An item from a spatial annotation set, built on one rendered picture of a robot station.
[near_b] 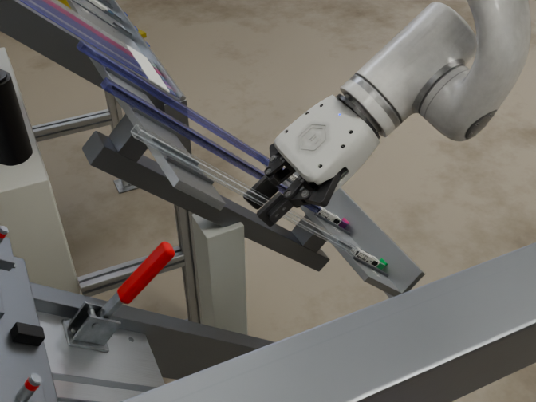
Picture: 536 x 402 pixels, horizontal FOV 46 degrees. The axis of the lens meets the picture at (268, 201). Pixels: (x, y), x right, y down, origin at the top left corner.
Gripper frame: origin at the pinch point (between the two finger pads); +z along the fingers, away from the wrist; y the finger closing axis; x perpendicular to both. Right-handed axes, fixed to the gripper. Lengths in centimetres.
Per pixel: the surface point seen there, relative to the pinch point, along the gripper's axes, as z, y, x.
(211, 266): 13.6, -8.1, 10.6
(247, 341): 11.2, 15.1, -2.0
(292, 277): 19, -63, 101
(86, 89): 40, -209, 85
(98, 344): 16.6, 18.3, -20.6
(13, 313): 13.9, 23.2, -33.0
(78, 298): 16.0, 14.0, -22.1
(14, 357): 14.1, 27.0, -33.6
